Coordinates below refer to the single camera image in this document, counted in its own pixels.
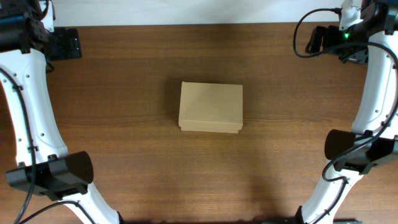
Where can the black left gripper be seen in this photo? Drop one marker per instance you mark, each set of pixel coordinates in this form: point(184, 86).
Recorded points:
point(69, 43)

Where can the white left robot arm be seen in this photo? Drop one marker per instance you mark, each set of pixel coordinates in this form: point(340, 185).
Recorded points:
point(29, 44)

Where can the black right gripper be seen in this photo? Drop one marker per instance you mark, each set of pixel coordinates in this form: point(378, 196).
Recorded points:
point(329, 33)

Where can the brown cardboard box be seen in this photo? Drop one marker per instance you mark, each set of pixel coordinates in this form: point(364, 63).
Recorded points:
point(211, 107)

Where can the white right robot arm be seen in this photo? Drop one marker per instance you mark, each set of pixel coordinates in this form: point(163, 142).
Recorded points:
point(367, 35)

